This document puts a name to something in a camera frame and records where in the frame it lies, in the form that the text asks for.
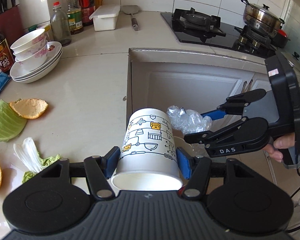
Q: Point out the oil bottle green label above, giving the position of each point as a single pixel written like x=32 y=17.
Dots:
x=74 y=16

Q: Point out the cabinet door handles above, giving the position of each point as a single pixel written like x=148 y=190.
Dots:
x=246 y=86

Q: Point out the floral bowl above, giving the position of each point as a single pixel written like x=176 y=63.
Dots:
x=32 y=49
x=27 y=40
x=34 y=61

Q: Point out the white plastic lidded box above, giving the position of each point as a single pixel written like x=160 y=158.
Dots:
x=105 y=17

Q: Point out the clear plastic wrap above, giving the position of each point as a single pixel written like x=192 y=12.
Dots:
x=188 y=121

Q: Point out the white trash bin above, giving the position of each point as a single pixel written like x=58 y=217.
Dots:
x=191 y=150

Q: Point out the red label sauce bottle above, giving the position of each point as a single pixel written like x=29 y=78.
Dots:
x=87 y=8

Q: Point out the bottom floral bowl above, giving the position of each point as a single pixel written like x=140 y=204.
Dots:
x=34 y=61

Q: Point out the white cabinet door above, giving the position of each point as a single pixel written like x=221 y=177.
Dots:
x=190 y=86

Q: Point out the stainless steel pot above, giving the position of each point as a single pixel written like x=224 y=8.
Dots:
x=261 y=19

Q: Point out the dark red knife block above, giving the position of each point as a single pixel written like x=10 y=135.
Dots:
x=10 y=21

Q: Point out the white napa stem piece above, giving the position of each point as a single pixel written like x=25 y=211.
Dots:
x=29 y=155

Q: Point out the middle floral bowl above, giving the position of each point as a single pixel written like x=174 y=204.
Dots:
x=32 y=49

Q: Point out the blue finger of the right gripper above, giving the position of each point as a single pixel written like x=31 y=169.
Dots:
x=215 y=114
x=203 y=137

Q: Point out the black gas stove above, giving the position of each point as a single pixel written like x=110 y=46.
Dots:
x=191 y=26

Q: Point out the top floral bowl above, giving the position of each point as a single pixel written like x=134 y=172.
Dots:
x=27 y=40

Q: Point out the metal spatula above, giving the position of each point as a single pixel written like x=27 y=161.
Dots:
x=131 y=10

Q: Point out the clear glass bottle red cap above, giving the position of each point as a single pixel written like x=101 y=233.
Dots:
x=60 y=26

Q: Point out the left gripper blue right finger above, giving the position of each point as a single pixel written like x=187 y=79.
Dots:
x=186 y=163

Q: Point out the large cabbage leaf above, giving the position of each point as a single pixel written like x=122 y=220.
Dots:
x=11 y=124

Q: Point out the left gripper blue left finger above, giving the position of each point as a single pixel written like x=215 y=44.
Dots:
x=109 y=162

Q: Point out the dark vinegar bottle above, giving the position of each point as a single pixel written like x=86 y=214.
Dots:
x=6 y=57

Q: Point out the printed white paper cup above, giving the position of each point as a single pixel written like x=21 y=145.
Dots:
x=148 y=160

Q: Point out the stack of white plates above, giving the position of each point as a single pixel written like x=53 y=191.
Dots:
x=18 y=74

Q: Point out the person right hand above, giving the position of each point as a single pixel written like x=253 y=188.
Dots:
x=283 y=142

